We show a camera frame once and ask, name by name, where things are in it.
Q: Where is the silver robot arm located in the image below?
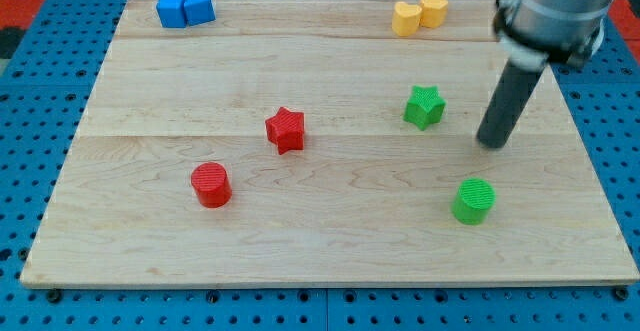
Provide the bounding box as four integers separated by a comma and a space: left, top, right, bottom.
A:
493, 0, 613, 72

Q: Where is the red star block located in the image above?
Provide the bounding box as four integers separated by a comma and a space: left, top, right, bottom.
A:
265, 107, 305, 155

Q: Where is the green star block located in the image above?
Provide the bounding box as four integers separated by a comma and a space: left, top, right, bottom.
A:
403, 85, 446, 131

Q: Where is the wooden board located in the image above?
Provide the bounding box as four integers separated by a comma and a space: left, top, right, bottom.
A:
21, 0, 639, 289

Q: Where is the red cylinder block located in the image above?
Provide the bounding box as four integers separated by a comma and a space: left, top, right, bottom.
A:
190, 162, 232, 208

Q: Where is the yellow heart block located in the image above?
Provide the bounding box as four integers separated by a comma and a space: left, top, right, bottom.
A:
391, 1, 422, 37

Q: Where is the green cylinder block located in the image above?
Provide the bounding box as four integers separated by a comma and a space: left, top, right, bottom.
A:
451, 178, 496, 225

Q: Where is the yellow hexagon block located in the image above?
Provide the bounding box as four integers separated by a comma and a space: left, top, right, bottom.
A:
420, 0, 449, 28

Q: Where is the blue cube block right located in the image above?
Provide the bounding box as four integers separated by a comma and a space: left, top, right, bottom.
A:
184, 0, 216, 26

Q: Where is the blue cube block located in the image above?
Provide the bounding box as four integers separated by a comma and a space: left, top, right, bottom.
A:
184, 0, 216, 26
156, 0, 187, 28

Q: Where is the blue cube block left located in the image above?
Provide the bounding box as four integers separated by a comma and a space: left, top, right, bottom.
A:
156, 0, 187, 28

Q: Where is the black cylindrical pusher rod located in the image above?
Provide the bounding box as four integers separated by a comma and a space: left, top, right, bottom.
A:
476, 59, 543, 149

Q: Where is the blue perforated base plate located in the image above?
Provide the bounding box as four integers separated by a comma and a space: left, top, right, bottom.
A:
1, 0, 639, 330

